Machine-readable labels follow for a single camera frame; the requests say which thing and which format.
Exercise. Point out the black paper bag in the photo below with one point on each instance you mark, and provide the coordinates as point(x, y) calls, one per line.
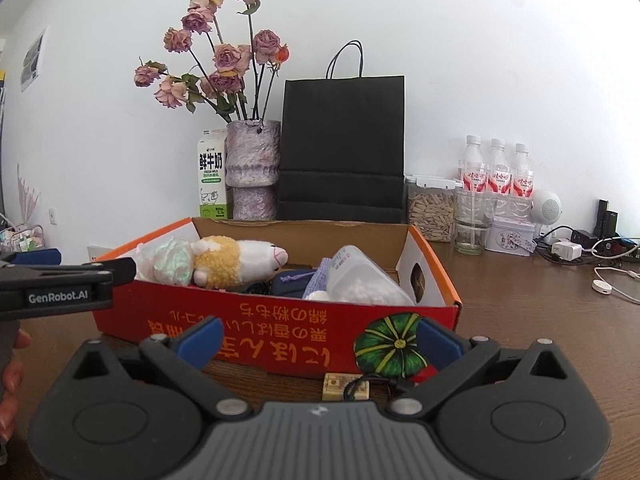
point(343, 147)

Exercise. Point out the small wooden block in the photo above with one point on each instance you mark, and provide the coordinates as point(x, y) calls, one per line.
point(337, 385)

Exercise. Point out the person's left hand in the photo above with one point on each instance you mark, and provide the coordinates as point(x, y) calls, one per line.
point(12, 377)

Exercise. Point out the white power adapter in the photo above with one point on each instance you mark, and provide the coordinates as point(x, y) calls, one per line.
point(566, 250)

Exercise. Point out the clear cotton swab box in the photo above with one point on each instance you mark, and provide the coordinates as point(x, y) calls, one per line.
point(353, 278)

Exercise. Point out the purple fabric pouch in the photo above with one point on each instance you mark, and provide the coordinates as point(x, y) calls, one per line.
point(318, 281)

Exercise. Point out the clear drinking glass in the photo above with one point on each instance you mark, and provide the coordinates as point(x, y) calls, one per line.
point(473, 216)

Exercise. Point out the clear jar of seeds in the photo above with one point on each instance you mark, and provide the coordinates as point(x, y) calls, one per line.
point(431, 206)

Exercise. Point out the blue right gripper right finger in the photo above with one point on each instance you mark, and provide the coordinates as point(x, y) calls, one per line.
point(439, 345)

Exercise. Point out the white round speaker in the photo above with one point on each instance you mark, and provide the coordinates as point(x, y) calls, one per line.
point(546, 208)

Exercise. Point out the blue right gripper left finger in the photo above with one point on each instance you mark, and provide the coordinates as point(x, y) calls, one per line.
point(200, 343)

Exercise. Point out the water bottle red label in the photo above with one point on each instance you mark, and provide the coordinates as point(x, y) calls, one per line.
point(522, 183)
point(499, 176)
point(472, 167)

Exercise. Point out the dried rose bouquet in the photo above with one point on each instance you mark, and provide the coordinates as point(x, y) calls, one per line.
point(234, 80)

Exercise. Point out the green packet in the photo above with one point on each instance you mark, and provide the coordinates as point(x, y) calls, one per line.
point(169, 263)

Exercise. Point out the navy zipper case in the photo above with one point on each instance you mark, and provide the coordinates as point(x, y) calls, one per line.
point(288, 284)

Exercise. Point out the green white milk carton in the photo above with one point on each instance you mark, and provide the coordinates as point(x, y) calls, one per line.
point(212, 188)

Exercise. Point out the purple ceramic vase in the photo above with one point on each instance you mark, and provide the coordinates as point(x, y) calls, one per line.
point(252, 168)

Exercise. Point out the yellow white plush toy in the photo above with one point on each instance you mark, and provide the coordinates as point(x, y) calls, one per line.
point(221, 262)

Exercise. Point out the white board with label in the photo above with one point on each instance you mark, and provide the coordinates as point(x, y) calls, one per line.
point(96, 252)

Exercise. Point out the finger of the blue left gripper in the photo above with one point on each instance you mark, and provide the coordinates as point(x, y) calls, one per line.
point(39, 257)

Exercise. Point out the red cardboard box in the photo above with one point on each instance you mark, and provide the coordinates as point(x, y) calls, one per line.
point(292, 336)

